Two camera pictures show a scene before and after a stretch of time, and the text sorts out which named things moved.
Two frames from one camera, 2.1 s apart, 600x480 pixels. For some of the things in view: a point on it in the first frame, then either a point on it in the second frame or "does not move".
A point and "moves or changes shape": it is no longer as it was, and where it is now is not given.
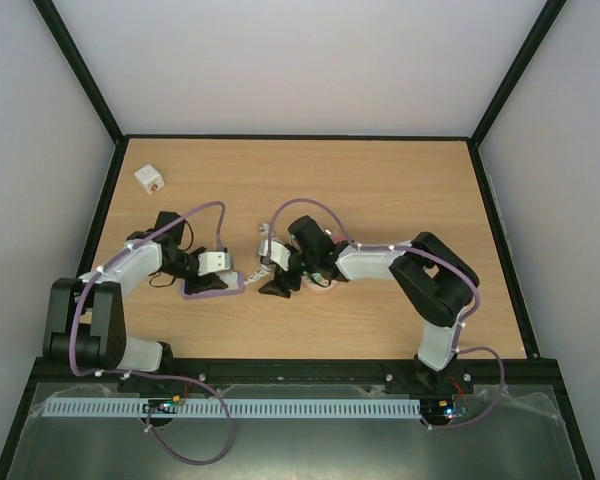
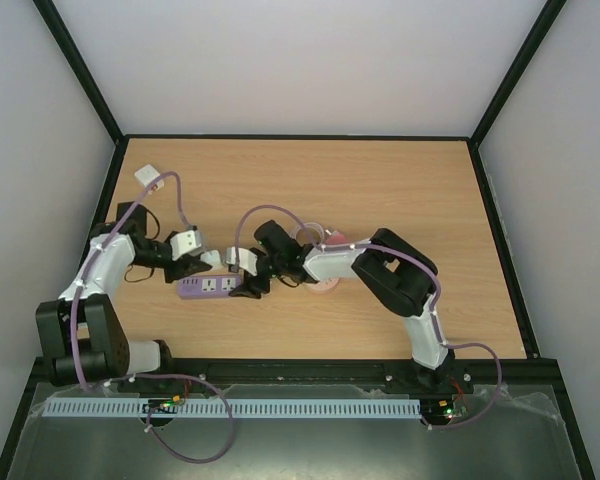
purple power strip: x=226 y=291 does not move
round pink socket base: x=310 y=284 does not move
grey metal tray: x=506 y=435 does not move
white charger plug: x=228 y=277 moves or changes shape
